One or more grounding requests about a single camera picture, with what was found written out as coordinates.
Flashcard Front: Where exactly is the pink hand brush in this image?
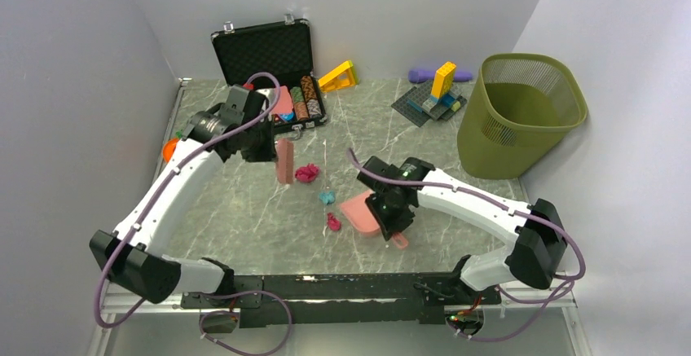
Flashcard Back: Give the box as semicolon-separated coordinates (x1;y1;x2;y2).
275;138;294;184

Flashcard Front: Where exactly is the light blue scrap right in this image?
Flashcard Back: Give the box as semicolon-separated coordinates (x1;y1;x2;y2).
319;191;336;205

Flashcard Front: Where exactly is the pink playing card deck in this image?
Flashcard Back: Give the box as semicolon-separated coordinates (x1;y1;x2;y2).
271;86;293;116

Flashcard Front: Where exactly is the pink paper scrap by case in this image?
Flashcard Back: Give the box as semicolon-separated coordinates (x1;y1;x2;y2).
294;163;320;183

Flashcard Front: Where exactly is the yellow orange brick tower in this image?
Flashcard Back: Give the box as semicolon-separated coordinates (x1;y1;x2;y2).
429;61;456;103

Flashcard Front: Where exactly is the pink paper scrap near edge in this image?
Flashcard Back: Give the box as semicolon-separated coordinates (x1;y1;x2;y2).
326;212;342;231

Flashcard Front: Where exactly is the purple cylinder toy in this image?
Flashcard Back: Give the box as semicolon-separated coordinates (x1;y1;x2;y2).
407;68;473;83

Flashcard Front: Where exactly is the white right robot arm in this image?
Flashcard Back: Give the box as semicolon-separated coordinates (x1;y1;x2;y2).
351;156;568;304

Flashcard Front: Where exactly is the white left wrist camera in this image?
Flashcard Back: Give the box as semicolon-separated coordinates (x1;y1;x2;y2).
243;84;276;109

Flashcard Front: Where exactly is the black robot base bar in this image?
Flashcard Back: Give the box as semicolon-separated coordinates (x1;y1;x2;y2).
181;272;500;328

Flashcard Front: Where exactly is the grey brick baseplate model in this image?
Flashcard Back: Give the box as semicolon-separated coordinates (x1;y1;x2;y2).
391;83;468;127

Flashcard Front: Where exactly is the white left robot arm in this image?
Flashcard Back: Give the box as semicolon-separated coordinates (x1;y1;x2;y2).
89;85;277;307

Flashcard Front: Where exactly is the pink dustpan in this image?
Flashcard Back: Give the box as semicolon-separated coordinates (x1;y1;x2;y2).
339;190;382;237

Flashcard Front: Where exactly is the orange horseshoe toy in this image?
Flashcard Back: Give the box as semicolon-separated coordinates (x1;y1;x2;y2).
161;138;179;163

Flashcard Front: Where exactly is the aluminium frame rail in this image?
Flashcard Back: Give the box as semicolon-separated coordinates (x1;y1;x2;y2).
89;78;192;356

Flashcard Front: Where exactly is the yellow triangular toy block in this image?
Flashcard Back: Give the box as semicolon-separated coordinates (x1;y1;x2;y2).
318;60;359;93

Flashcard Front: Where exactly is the olive green waste basket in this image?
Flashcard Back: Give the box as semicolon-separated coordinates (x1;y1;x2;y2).
457;53;588;179

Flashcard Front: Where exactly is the black poker chip case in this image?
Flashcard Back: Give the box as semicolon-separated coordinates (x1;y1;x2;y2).
210;15;328;134

